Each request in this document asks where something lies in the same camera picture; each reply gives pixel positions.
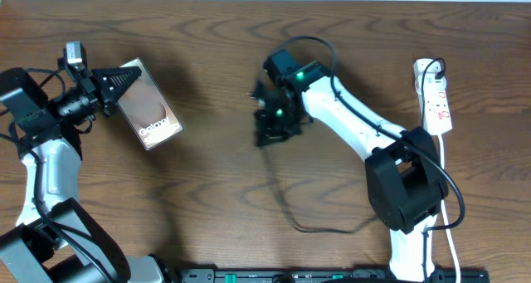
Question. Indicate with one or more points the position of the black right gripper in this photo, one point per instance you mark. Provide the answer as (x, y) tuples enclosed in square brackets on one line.
[(264, 134)]

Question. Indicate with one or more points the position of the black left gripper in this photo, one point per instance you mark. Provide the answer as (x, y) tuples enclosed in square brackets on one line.
[(87, 84)]

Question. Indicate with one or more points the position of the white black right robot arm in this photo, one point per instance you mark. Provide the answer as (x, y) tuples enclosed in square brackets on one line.
[(404, 181)]

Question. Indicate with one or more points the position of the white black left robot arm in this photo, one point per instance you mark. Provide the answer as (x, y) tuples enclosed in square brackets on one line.
[(56, 239)]

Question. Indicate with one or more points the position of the white charger plug adapter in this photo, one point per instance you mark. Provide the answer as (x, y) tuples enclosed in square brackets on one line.
[(433, 80)]

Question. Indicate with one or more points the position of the white power strip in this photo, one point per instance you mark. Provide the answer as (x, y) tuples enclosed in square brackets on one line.
[(435, 110)]

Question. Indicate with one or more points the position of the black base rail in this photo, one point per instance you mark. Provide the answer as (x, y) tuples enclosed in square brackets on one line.
[(363, 274)]

